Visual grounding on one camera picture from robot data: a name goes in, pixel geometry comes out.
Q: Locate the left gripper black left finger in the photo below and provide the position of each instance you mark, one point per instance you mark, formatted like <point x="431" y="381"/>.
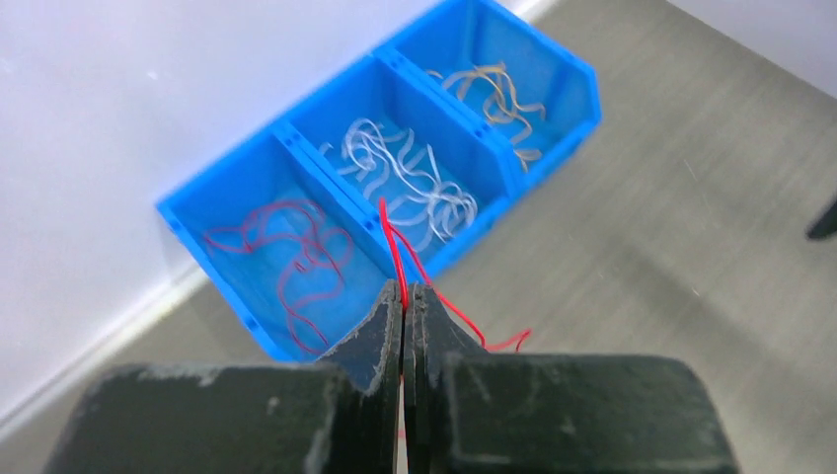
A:
<point x="338" y="414"/>

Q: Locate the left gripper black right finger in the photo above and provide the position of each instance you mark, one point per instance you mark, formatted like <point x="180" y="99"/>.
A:
<point x="470" y="411"/>

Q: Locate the blue three-compartment plastic bin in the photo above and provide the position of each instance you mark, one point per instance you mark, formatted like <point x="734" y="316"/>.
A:
<point x="396" y="167"/>

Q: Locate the black triangular stand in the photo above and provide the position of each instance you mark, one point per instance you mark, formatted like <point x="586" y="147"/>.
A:
<point x="824" y="226"/>

